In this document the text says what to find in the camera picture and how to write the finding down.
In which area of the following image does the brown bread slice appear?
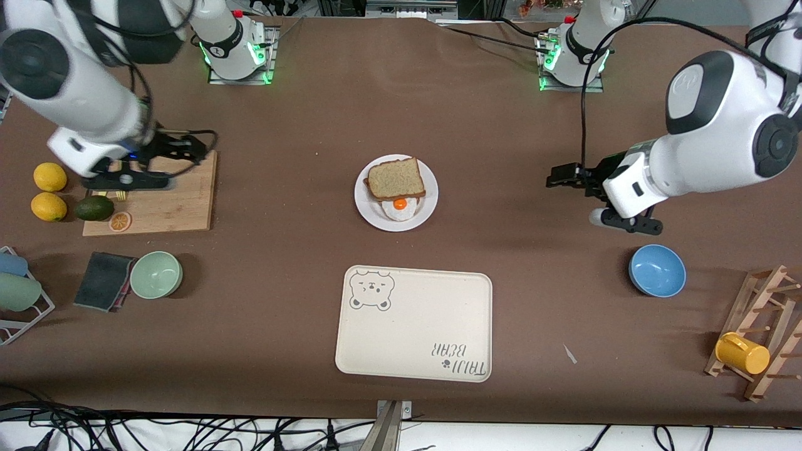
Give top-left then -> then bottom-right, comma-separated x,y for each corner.
363,157 -> 427,201

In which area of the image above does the white round plate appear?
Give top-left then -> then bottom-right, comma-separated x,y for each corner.
354,154 -> 439,233

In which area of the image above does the wooden cutting board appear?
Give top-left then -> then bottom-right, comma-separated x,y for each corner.
82,149 -> 218,237

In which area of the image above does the dark green avocado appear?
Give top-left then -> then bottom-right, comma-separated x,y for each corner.
75,195 -> 115,221

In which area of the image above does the yellow lemon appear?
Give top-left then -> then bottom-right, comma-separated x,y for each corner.
33,162 -> 68,192
31,192 -> 68,222

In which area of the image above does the blue bowl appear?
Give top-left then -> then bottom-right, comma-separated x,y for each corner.
628,244 -> 687,298

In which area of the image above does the pale green bowl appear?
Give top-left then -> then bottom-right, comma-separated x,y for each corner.
130,251 -> 184,299

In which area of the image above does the dark grey folded cloth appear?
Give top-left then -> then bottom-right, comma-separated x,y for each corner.
73,252 -> 137,313

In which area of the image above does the toy fried egg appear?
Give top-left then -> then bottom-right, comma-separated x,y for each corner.
381,196 -> 419,222

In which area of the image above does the light blue cup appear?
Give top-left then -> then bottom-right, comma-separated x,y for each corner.
0,252 -> 29,277

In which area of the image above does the pale green cup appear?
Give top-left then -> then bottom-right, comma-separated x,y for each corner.
0,274 -> 43,313

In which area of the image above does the wooden mug rack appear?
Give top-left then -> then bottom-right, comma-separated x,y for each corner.
704,265 -> 802,403

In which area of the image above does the cream bear print tray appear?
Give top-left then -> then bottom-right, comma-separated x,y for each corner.
335,266 -> 493,383

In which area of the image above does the yellow mug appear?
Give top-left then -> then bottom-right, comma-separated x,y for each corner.
715,332 -> 771,375

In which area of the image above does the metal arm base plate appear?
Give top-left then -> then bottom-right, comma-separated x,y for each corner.
538,31 -> 605,93
208,26 -> 278,86

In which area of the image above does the thin black table cable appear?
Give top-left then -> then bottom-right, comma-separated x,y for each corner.
435,19 -> 555,54

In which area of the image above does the white wire cup rack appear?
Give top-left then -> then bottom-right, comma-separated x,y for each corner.
0,246 -> 56,346

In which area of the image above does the aluminium profile frame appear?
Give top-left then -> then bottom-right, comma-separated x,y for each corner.
316,0 -> 502,19

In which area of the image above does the black cable bundle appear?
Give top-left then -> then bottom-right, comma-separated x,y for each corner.
0,401 -> 377,451

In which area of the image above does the grey metal clamp bracket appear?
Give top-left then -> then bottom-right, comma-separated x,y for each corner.
375,400 -> 414,451

